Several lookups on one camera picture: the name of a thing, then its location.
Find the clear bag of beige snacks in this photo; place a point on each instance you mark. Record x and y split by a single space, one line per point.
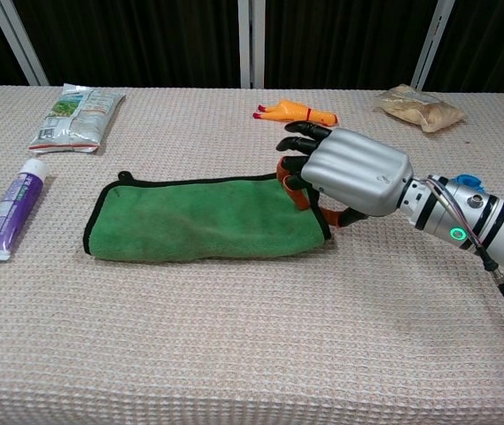
420 108

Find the orange rubber chicken toy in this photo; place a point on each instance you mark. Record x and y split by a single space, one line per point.
296 110

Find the blue round plastic lid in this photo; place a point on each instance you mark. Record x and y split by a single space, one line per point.
468 180

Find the purple white toothpaste tube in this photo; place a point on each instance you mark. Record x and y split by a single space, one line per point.
12 203

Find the beige waffle tablecloth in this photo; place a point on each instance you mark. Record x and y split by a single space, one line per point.
234 332

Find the grey green cloth black trim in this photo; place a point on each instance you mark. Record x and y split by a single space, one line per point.
189 221

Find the white green snack bag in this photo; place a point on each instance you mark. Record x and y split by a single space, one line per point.
74 119

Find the white metal frame post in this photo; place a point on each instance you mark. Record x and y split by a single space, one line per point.
433 44
251 44
19 44

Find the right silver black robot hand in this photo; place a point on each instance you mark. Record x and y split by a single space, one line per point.
358 172

